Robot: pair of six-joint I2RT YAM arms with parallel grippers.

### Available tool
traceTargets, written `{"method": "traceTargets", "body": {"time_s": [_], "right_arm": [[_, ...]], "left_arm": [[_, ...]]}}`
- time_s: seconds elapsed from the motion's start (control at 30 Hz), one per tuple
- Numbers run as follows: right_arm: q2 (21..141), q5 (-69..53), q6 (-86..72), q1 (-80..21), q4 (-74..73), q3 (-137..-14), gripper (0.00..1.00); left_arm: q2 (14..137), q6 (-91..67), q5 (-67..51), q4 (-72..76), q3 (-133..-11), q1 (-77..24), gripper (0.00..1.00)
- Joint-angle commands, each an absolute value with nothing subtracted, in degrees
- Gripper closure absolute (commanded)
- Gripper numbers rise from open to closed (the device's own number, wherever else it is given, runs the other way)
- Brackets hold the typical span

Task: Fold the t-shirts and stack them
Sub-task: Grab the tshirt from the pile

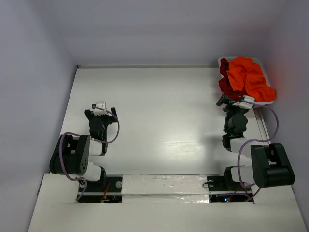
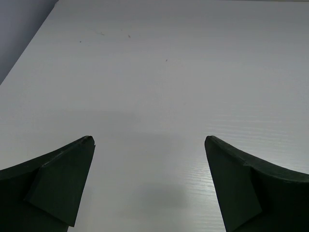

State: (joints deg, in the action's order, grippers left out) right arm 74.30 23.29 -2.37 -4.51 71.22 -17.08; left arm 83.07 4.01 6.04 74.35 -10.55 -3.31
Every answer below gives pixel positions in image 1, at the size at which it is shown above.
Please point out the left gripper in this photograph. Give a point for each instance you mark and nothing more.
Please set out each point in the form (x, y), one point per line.
(88, 113)

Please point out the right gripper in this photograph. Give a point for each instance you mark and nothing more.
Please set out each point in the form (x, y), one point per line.
(231, 105)

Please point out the orange t shirt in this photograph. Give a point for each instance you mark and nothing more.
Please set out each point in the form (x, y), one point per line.
(245, 74)

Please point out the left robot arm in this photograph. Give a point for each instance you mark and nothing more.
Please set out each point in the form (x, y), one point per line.
(71, 154)

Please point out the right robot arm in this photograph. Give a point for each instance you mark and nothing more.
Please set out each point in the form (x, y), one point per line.
(259, 162)

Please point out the dark red t shirt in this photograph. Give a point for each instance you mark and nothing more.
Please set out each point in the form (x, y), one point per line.
(225, 85)

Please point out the white plastic basket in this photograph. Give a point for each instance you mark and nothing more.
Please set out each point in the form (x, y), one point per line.
(255, 62)

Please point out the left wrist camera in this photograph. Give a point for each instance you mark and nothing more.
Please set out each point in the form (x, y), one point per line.
(99, 108)

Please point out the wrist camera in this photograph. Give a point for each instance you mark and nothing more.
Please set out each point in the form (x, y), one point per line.
(99, 108)
(247, 103)

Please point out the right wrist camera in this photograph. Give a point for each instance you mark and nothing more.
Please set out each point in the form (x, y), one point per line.
(247, 103)

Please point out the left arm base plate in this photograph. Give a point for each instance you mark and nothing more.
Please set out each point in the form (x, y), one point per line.
(108, 191)

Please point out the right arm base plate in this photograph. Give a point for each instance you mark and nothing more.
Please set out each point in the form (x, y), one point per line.
(222, 191)

